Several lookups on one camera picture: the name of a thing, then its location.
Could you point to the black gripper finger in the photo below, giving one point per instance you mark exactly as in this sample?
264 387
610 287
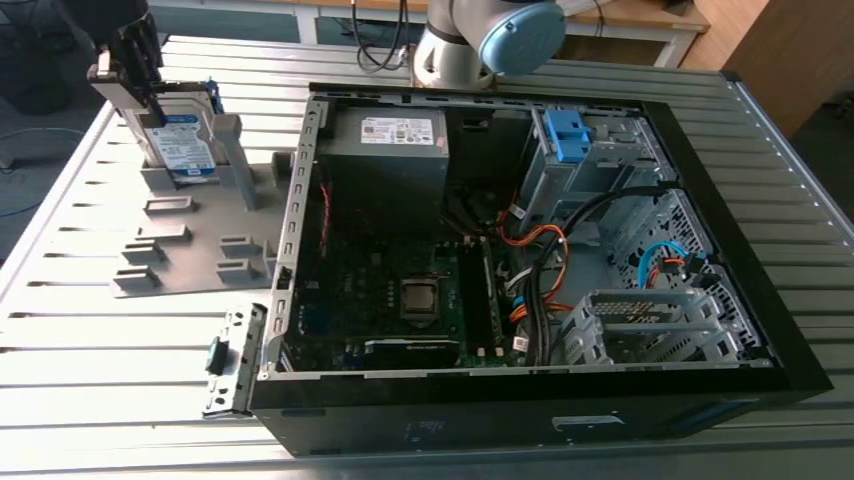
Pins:
143 60

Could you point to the hard disk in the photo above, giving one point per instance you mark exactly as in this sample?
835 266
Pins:
187 145

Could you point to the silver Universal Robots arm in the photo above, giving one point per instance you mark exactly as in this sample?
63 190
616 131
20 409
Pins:
447 60

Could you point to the silver disk bay cage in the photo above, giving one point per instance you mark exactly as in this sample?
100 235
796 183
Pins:
640 325

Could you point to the black office chair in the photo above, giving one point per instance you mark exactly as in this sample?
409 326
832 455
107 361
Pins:
40 95

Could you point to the grey parts rack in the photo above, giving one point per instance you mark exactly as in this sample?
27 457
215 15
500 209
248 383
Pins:
200 235

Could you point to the grey power supply unit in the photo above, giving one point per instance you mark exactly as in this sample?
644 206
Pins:
387 185

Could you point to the green motherboard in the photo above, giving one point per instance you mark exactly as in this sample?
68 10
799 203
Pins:
360 300

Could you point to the silver CPU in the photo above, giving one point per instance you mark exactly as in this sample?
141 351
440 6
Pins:
420 300

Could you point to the blue plastic drive latch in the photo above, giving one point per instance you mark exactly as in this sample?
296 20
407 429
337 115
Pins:
567 135

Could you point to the black graphics card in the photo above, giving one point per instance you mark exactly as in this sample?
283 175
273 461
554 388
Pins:
409 350

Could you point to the silver optical drive cage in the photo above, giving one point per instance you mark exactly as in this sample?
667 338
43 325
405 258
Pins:
600 175

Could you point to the black PC case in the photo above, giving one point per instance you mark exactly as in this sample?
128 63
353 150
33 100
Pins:
467 425

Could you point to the wooden cabinet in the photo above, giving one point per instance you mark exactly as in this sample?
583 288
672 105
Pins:
787 50

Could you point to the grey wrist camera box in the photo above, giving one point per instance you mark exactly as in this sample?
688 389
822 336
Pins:
107 90

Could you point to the silver hinged case bracket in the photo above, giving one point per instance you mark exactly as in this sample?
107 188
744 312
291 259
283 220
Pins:
236 360

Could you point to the white frame desk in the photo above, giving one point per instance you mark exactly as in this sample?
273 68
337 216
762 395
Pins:
640 15

